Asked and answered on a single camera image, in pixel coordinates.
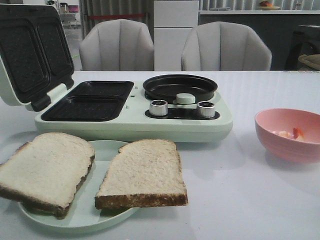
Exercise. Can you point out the white refrigerator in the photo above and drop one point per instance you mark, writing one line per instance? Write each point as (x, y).
(173, 20)

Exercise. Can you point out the fruit plate on counter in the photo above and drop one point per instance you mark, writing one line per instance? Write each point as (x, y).
(265, 5)

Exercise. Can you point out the pink plastic bowl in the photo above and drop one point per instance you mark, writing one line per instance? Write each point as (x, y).
(285, 119)

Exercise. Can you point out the light green plastic plate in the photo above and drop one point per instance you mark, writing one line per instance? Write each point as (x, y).
(83, 217)

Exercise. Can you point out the grey upholstered chair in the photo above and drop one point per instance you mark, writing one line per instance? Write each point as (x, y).
(118, 45)
(225, 46)

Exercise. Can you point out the left silver control knob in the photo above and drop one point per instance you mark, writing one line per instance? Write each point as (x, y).
(158, 108)

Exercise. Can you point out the right silver control knob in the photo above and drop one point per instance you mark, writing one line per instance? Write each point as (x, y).
(206, 109)

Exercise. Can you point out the black round frying pan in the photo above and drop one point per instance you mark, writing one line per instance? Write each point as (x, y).
(166, 87)

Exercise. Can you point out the white bread slice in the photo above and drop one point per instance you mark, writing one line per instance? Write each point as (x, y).
(47, 172)
(145, 173)

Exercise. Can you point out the beige cushion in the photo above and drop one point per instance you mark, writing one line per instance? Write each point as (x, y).
(311, 62)

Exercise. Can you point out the pink cooked shrimp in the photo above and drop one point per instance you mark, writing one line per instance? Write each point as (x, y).
(296, 134)

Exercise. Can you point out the right grey upholstered chair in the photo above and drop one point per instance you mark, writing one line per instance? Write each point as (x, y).
(225, 46)

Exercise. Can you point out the silver control knob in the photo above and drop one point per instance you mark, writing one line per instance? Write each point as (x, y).
(158, 108)
(206, 109)

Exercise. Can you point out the green breakfast maker lid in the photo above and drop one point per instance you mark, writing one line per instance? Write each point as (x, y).
(34, 55)

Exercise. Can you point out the green breakfast maker base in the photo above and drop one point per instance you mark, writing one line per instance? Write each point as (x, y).
(118, 110)

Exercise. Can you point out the left grey upholstered chair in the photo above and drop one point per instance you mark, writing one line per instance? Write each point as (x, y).
(118, 45)

